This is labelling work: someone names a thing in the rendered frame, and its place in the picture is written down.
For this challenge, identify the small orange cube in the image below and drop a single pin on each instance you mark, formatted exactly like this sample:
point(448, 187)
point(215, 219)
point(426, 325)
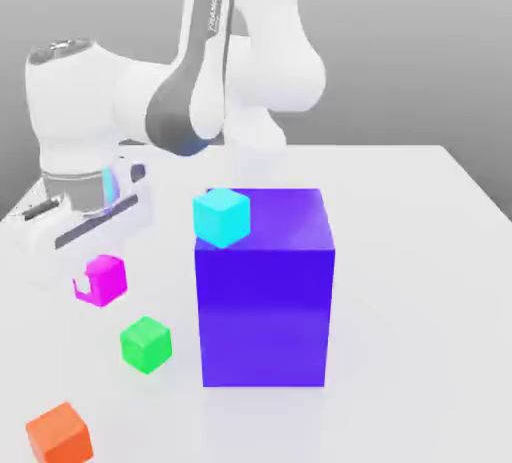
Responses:
point(60, 435)

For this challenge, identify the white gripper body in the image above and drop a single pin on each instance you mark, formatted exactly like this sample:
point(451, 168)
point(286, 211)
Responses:
point(120, 223)

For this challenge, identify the small magenta cube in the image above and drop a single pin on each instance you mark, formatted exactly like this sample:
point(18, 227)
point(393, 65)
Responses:
point(108, 279)

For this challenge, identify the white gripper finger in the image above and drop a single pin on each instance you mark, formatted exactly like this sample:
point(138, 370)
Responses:
point(82, 285)

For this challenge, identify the large blue box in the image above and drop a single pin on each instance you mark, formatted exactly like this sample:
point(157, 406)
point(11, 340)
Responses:
point(264, 311)

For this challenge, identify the small cyan cube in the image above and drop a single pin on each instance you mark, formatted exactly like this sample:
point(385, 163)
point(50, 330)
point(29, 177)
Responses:
point(220, 215)

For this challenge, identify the small green cube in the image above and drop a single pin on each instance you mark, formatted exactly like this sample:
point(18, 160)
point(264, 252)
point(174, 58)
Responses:
point(146, 345)

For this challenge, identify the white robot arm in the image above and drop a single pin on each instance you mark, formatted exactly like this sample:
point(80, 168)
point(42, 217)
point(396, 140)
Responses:
point(72, 111)

